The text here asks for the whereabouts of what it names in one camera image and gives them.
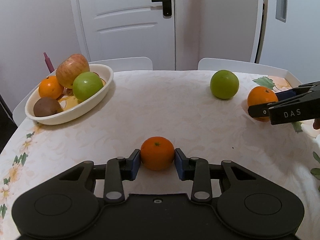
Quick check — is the large orange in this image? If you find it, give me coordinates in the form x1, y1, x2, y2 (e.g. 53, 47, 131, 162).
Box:
247, 86, 278, 107

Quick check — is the small tangerine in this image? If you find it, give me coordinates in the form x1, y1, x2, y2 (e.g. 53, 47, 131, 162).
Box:
140, 137, 175, 171

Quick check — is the green apple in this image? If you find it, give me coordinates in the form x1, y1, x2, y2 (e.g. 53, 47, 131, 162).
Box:
73, 72, 104, 102
210, 70, 239, 100

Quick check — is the brown kiwi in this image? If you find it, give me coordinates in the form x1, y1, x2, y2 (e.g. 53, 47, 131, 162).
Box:
33, 97, 63, 117

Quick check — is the red yellow apple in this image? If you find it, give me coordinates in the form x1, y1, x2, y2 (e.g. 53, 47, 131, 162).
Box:
55, 54, 90, 89

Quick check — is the white wardrobe door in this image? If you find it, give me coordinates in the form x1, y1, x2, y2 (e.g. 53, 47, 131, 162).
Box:
258, 0, 319, 83

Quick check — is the white chair right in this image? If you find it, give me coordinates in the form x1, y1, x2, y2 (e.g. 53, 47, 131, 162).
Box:
198, 58, 302, 87

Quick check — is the white chair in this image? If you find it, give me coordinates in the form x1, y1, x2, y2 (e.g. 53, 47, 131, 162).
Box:
198, 58, 302, 87
13, 54, 153, 125

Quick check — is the white oval duck bowl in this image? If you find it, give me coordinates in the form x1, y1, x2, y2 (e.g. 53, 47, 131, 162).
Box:
24, 63, 114, 125

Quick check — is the green apple in bowl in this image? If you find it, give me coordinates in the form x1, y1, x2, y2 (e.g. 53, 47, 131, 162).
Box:
73, 72, 104, 102

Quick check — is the white chair left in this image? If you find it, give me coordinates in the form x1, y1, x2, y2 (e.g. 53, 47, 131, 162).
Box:
13, 54, 153, 125

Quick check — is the orange in bowl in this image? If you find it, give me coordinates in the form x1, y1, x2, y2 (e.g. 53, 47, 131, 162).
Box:
39, 76, 64, 99

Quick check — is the pink handled tool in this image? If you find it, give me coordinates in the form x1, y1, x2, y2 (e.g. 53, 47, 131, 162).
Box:
43, 53, 55, 73

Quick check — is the black door handle lock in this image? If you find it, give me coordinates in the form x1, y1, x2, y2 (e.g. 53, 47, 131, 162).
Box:
151, 0, 172, 17

